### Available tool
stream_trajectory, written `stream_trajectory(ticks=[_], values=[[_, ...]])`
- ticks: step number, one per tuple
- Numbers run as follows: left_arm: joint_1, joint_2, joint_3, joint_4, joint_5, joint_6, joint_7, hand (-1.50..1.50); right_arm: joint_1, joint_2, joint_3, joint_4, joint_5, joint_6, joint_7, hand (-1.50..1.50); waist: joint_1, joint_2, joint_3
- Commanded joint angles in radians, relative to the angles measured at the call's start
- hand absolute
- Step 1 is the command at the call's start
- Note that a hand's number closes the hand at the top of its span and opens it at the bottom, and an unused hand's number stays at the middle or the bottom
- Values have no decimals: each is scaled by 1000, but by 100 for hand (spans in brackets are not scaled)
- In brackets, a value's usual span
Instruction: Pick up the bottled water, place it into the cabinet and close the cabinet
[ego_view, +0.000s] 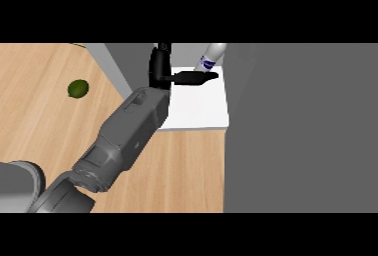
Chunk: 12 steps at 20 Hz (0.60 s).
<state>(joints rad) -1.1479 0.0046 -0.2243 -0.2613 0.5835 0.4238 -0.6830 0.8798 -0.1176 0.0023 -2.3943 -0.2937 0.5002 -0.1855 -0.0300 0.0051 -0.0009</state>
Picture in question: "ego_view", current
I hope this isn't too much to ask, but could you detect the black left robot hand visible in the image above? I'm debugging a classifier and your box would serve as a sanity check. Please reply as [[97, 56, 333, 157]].
[[147, 42, 219, 91]]

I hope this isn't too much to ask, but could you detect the white water bottle blue label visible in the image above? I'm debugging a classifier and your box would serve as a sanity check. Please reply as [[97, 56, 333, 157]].
[[191, 42, 228, 73]]

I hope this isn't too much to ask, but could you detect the dark grey cabinet door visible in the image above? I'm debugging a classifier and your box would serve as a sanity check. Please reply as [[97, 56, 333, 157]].
[[221, 42, 378, 214]]

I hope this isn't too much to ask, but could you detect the green lime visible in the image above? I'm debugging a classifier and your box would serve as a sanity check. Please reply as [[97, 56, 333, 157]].
[[66, 79, 89, 100]]

